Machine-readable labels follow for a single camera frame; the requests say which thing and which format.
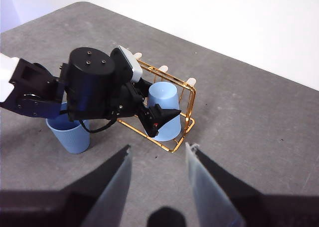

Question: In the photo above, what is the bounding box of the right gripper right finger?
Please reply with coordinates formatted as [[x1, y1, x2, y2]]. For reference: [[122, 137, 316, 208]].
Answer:
[[185, 142, 319, 227]]

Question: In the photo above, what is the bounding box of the black cable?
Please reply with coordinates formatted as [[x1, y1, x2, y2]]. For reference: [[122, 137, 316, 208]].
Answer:
[[79, 117, 119, 134]]

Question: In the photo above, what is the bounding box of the blue ribbed cup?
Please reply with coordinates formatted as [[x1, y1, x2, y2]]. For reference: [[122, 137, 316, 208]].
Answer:
[[45, 102, 91, 155], [146, 81, 182, 142]]

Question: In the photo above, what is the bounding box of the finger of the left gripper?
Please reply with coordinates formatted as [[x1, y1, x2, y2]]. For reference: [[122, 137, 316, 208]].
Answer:
[[156, 109, 182, 133]]

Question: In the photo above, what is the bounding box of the gold wire cup rack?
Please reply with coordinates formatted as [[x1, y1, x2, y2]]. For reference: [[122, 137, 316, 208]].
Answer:
[[116, 51, 197, 154]]

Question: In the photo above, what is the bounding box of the pale grey camera box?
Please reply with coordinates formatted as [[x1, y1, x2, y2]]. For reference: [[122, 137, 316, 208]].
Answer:
[[117, 45, 144, 83]]

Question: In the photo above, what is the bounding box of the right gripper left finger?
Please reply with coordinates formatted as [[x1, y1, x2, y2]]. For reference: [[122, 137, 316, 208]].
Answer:
[[0, 144, 133, 227]]

